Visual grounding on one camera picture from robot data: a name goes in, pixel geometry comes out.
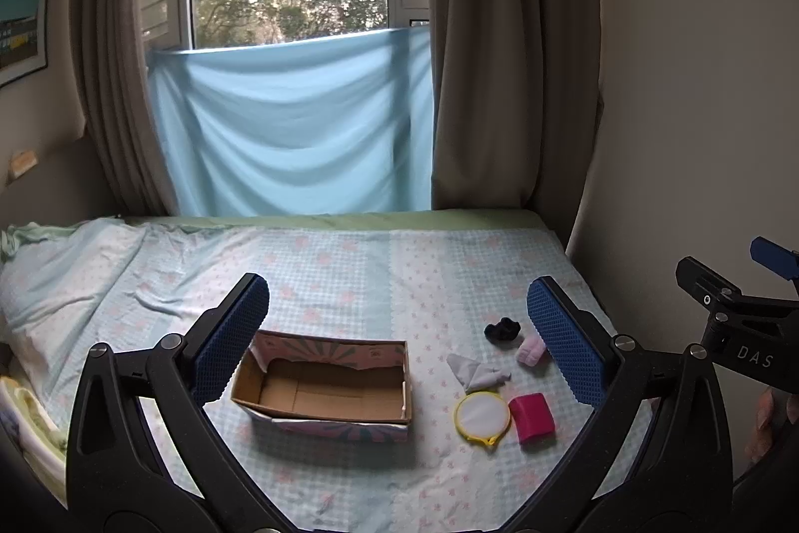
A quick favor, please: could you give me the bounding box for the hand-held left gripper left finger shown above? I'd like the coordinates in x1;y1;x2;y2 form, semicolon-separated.
65;272;294;533

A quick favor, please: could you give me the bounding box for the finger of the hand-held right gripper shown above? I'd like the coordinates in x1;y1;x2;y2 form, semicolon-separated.
751;236;799;281
677;256;799;317

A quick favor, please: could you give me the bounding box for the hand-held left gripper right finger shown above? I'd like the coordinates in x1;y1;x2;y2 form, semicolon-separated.
526;276;734;533

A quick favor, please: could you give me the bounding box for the magenta towel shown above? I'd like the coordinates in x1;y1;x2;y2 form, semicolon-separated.
507;392;556;445

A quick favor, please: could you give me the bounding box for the grey microfibre cloth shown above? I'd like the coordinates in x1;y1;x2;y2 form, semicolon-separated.
446;353;511;393

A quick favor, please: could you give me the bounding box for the yellow-rimmed round white pad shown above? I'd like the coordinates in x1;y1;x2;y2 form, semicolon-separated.
453;391;513;448

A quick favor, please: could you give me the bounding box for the cardboard box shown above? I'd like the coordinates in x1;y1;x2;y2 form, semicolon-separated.
231;329;414;443

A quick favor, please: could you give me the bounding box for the pale pink soft pouch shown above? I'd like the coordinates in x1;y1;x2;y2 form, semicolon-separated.
517;336;549;367

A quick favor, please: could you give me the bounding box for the person's right hand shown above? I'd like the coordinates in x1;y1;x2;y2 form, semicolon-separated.
752;388;783;465

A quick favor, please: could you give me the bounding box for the black scrunchie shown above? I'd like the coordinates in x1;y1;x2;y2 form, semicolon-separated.
484;316;522;345

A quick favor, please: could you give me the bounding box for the floral checked bed sheet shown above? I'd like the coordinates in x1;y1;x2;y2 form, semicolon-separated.
0;217;625;533

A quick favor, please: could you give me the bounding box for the light blue hanging cloth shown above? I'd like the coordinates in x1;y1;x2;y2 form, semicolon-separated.
148;26;436;217

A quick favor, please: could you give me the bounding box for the pale green folded blanket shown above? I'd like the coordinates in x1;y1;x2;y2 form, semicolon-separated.
0;349;68;509

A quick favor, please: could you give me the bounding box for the brown right curtain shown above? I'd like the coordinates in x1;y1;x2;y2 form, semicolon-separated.
424;0;603;253

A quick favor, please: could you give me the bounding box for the brown curtain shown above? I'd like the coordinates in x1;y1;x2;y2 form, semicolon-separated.
424;0;603;253
68;0;182;217

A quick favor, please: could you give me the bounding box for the brown left curtain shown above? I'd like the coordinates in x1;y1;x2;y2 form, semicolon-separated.
68;0;182;217

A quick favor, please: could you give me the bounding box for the small wooden wall block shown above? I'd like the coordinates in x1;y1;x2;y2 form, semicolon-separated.
7;150;38;178

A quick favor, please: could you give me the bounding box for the framed wall picture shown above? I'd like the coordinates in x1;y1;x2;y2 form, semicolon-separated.
0;0;51;87

